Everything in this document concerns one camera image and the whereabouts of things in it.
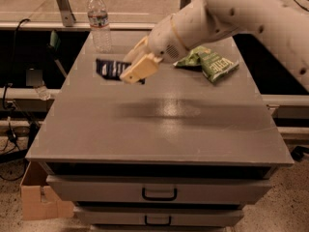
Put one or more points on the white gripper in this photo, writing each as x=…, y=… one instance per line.
x=163, y=39

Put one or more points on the left metal bracket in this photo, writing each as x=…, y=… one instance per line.
x=66, y=13

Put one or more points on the clear water bottle on table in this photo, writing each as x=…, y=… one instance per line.
x=99, y=23

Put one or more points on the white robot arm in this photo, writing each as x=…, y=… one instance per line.
x=283, y=32

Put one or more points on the lower grey drawer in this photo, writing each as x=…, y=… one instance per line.
x=158, y=216

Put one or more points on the cardboard box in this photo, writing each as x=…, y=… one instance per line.
x=38, y=200

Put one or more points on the light green chips bag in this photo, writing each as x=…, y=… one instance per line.
x=193, y=58

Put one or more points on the green handled tool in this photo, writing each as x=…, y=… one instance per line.
x=53, y=47

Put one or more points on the upper grey drawer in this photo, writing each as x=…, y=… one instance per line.
x=158, y=189

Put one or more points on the green Kettle chips bag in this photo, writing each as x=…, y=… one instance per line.
x=214, y=66

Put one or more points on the grey drawer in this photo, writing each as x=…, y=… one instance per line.
x=158, y=189
x=158, y=216

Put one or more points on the grey drawer cabinet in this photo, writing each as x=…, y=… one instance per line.
x=174, y=125

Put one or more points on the dark blue snack bar wrapper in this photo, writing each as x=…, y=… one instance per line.
x=110, y=69

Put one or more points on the small water bottle on ledge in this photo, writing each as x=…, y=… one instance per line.
x=34, y=79

